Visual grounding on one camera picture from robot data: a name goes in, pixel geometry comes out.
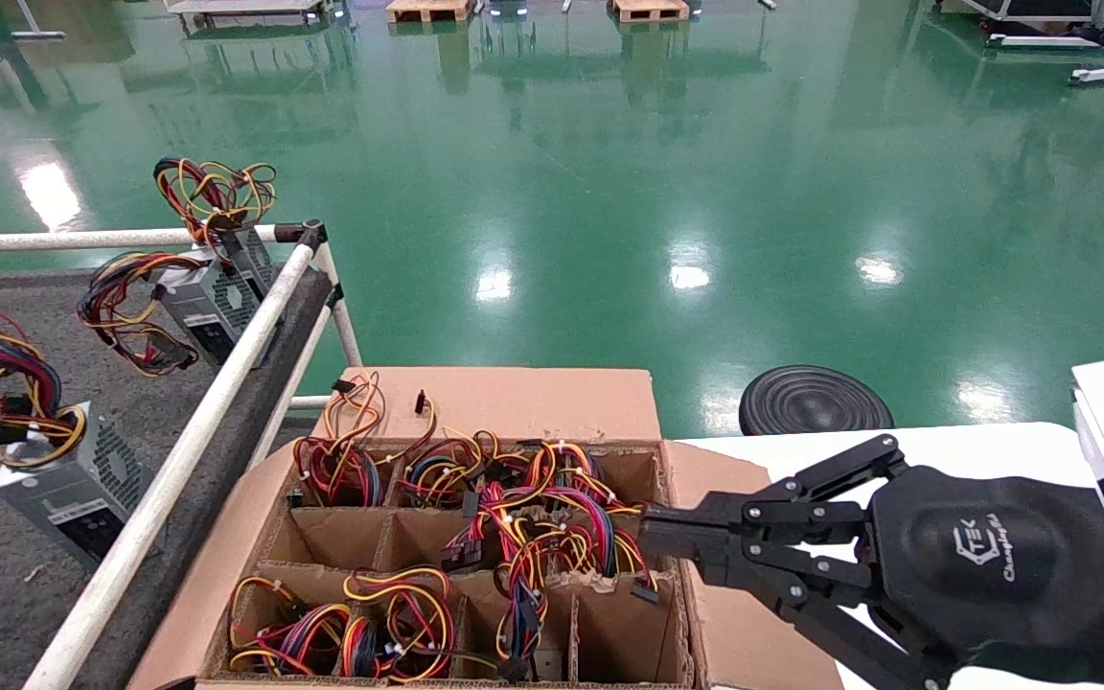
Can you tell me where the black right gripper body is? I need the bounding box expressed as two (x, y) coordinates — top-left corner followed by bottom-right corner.
(863, 465), (1104, 690)

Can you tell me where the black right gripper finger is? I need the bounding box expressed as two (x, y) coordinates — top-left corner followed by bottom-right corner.
(641, 434), (905, 541)
(641, 533), (955, 690)

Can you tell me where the cardboard box with dividers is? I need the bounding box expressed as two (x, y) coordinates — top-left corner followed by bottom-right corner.
(127, 367), (845, 690)

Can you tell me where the black round ribbed disc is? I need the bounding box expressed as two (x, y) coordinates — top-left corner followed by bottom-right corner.
(739, 365), (895, 437)

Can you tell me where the wooden pallet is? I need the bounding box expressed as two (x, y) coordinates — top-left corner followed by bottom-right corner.
(386, 0), (473, 24)
(609, 0), (692, 24)

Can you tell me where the dark equipment case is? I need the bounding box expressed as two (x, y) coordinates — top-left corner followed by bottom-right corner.
(935, 0), (1104, 35)

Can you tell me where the grey metal platform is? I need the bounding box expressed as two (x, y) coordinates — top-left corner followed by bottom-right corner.
(166, 0), (333, 25)

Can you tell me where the black foam rail pad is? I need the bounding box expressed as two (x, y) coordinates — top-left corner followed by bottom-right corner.
(73, 268), (339, 690)

